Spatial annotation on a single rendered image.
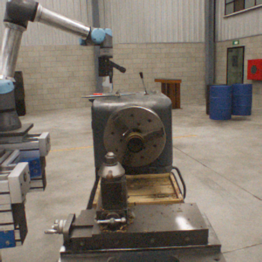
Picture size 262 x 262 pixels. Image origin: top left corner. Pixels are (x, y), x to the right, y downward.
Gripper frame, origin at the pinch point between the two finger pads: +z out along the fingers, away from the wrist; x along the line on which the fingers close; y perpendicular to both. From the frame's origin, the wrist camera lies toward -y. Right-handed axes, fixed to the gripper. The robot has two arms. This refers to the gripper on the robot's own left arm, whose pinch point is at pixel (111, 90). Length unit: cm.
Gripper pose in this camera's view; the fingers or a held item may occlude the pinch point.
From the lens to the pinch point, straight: 171.4
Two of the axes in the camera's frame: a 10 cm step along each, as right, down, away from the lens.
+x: 0.2, 2.1, -9.8
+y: -10.0, 0.4, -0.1
